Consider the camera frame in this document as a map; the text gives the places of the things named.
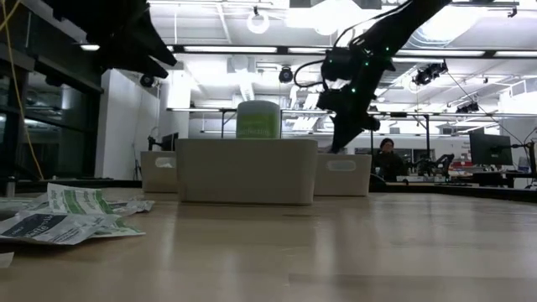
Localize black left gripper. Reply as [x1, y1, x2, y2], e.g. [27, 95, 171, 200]
[54, 0, 178, 80]

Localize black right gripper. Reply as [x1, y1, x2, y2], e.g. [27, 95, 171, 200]
[316, 39, 396, 154]

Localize person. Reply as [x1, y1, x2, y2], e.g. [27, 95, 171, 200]
[373, 137, 408, 182]

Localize white plastic storage bin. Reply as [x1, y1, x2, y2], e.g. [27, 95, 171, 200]
[141, 150, 180, 194]
[175, 138, 319, 206]
[314, 153, 373, 197]

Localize silver ceiling pipes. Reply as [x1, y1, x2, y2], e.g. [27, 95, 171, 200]
[289, 56, 389, 131]

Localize green wipes canister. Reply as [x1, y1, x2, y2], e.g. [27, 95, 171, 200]
[235, 99, 282, 140]

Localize black monitor stand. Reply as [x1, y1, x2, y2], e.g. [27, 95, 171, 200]
[146, 134, 164, 153]

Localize small black monitor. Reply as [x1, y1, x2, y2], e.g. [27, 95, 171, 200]
[161, 132, 180, 152]

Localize round white ceiling lamp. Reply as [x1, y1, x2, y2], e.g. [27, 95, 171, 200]
[246, 8, 271, 35]

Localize dark glass partition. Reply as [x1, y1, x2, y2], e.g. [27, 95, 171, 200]
[0, 24, 105, 182]

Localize black background ledge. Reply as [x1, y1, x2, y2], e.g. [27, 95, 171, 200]
[16, 178, 143, 190]

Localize black computer monitor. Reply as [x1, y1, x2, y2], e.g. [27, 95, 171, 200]
[468, 132, 514, 167]

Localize dark background desk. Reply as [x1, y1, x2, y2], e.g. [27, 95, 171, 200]
[368, 180, 537, 204]

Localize dark print white packet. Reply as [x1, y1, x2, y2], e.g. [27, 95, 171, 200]
[107, 199, 155, 214]
[0, 211, 122, 247]

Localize plain white packet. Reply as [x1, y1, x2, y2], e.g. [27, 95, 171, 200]
[0, 196, 48, 213]

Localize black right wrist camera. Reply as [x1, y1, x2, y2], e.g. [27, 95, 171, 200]
[321, 47, 357, 83]

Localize large spiral ceiling duct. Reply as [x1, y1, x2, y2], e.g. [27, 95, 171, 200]
[371, 8, 498, 88]

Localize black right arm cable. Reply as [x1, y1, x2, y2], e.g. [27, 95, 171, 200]
[292, 58, 326, 89]

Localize black metal workstation frame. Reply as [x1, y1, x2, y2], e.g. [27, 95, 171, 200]
[166, 107, 537, 169]

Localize black ceiling camera cluster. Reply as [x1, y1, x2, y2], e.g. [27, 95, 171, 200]
[412, 61, 449, 87]

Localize black overhead frame beam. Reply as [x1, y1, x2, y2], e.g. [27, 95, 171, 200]
[79, 41, 537, 59]

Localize yellow cable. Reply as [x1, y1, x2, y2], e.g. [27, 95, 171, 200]
[0, 0, 45, 181]

